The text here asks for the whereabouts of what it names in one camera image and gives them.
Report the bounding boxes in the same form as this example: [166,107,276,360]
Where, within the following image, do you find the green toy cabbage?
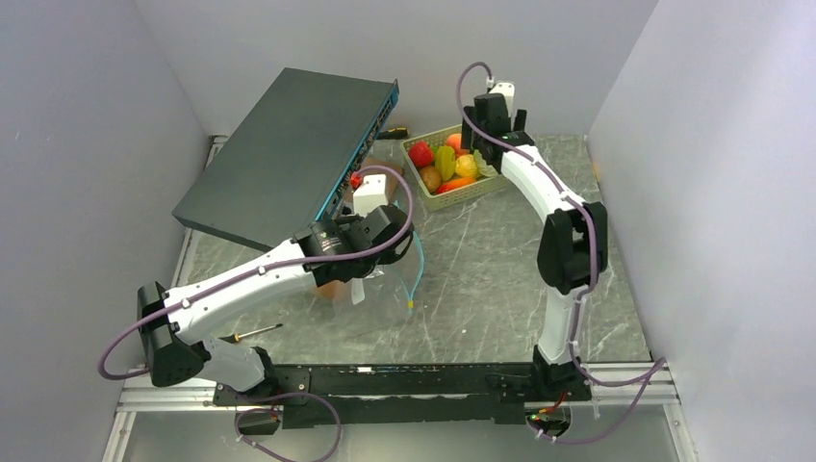
[472,150,499,178]

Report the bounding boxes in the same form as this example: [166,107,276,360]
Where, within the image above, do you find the yellow toy apple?
[454,154,480,179]

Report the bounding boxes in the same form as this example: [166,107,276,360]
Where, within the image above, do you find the yellow-green toy starfruit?
[434,145,456,182]

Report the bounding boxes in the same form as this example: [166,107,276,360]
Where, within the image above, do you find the clear zip top bag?
[316,232,425,336]

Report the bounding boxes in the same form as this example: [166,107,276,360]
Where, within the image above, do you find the orange toy carrot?
[435,177,477,194]

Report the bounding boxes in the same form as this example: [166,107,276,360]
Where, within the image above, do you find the red toy strawberry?
[408,141,435,169]

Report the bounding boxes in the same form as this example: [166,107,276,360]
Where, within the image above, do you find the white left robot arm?
[139,204,413,404]

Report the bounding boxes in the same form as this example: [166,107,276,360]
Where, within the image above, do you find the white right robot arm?
[462,90,608,399]

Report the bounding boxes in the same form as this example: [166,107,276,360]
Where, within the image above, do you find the pink toy peach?
[445,133,462,152]

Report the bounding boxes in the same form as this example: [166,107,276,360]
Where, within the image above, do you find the wooden board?
[313,170,398,305]

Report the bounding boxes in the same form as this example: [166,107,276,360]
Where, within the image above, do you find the brown toy potato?
[419,166,444,194]

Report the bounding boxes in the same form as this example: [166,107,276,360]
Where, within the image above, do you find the pale green plastic basket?
[399,125,510,211]

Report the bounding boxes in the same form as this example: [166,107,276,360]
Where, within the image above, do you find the black yellow screwdriver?
[217,322,284,344]

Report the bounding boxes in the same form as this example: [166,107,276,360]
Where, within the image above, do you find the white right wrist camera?
[486,77,516,118]

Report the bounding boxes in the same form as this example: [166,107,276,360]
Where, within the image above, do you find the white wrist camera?
[486,77,516,118]
[351,173,390,217]

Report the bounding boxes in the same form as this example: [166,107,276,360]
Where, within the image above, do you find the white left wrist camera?
[351,173,390,217]

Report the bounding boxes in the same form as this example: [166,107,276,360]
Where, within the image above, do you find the dark grey network switch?
[172,67,399,252]

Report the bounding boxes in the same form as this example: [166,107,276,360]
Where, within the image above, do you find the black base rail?
[213,362,592,429]

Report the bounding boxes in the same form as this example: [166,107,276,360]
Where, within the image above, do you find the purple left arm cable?
[97,166,416,462]

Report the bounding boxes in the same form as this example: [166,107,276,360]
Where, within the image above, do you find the aluminium frame rail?
[101,363,700,462]

